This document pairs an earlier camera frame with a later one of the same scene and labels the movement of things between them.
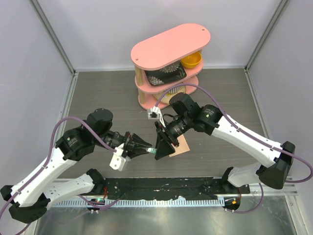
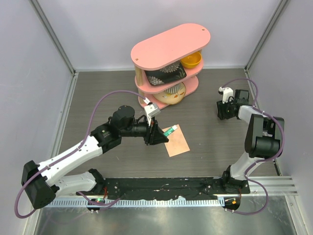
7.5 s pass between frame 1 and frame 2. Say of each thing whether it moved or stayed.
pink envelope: stayed
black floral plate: stayed
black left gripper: moved
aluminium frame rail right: stayed
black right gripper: moved
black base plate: stayed
